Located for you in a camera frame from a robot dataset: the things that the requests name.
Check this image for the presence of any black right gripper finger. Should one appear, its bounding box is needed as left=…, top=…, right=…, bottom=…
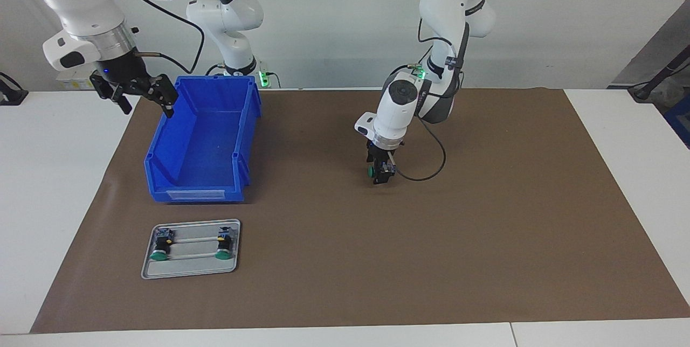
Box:
left=135, top=74, right=179, bottom=119
left=89, top=72, right=133, bottom=115

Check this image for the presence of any white cardboard box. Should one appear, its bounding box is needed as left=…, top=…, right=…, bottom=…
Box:
left=56, top=70, right=100, bottom=91

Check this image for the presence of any blue plastic storage bin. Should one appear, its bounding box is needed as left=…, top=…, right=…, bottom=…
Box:
left=143, top=75, right=263, bottom=204

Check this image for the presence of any brown table mat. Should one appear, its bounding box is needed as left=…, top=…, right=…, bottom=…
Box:
left=30, top=87, right=690, bottom=334

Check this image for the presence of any silver metal tray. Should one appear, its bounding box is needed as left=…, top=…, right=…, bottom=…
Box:
left=141, top=219, right=241, bottom=280

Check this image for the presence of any black stand pole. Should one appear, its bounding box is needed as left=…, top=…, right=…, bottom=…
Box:
left=628, top=45, right=690, bottom=102

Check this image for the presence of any blue crate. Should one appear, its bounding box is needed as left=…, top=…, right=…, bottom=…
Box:
left=664, top=94, right=690, bottom=148

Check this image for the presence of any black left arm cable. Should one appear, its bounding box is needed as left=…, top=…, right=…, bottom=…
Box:
left=396, top=13, right=471, bottom=182

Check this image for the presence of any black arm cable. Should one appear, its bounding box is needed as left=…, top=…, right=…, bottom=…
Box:
left=111, top=0, right=206, bottom=75
left=396, top=13, right=471, bottom=182

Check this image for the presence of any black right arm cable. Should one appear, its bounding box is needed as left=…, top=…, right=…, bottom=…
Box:
left=111, top=0, right=206, bottom=75

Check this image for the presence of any black clamp mount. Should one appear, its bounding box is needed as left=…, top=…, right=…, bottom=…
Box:
left=0, top=72, right=29, bottom=106

